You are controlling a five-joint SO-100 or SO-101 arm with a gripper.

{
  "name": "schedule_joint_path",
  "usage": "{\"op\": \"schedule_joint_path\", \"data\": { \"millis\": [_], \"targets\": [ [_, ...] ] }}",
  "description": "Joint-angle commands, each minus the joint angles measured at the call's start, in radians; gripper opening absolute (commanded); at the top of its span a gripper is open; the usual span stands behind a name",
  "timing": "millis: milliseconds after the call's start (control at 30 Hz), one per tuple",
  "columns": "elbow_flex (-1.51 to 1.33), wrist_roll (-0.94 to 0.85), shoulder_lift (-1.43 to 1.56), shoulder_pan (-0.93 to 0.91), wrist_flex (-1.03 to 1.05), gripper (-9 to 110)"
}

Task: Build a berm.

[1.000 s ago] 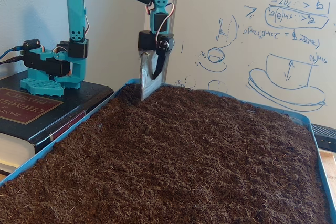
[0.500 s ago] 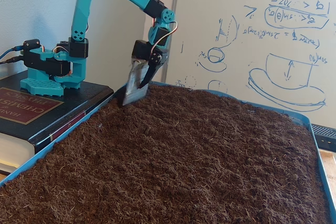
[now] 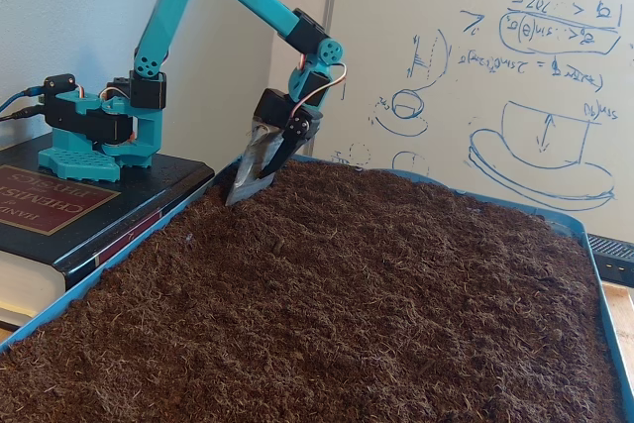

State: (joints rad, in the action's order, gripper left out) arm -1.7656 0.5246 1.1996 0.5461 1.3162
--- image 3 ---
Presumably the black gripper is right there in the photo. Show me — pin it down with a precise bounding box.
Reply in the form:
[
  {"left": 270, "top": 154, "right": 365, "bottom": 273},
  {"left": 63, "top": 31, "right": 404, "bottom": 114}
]
[{"left": 224, "top": 88, "right": 326, "bottom": 208}]

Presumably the brown soil bed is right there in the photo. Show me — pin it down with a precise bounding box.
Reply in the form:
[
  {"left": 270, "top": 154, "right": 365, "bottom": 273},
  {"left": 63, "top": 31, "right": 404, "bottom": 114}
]
[{"left": 0, "top": 158, "right": 623, "bottom": 423}]

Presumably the whiteboard with blue drawings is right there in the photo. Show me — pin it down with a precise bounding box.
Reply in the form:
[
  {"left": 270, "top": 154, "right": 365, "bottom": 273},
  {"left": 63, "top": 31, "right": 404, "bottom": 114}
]
[{"left": 304, "top": 0, "right": 634, "bottom": 241}]

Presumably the black chemistry handbook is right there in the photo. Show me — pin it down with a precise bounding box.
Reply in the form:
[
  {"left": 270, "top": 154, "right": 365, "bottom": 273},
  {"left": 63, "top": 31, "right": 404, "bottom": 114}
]
[{"left": 0, "top": 138, "right": 217, "bottom": 333}]

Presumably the blue plastic tray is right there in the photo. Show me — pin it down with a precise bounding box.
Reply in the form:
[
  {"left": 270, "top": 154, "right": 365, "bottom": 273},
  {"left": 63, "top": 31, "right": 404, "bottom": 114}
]
[{"left": 0, "top": 154, "right": 634, "bottom": 423}]

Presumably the black grille device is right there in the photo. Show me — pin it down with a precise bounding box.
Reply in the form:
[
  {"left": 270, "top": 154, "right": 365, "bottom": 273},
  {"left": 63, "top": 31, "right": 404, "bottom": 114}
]
[{"left": 586, "top": 233, "right": 634, "bottom": 288}]

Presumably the black cable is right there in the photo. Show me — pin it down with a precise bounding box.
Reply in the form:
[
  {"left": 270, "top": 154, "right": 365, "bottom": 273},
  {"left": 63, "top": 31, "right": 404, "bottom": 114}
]
[{"left": 0, "top": 105, "right": 49, "bottom": 123}]

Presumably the blue cable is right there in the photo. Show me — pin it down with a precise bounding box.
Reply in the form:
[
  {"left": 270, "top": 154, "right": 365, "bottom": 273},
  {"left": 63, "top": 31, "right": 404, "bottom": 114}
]
[{"left": 0, "top": 87, "right": 47, "bottom": 113}]

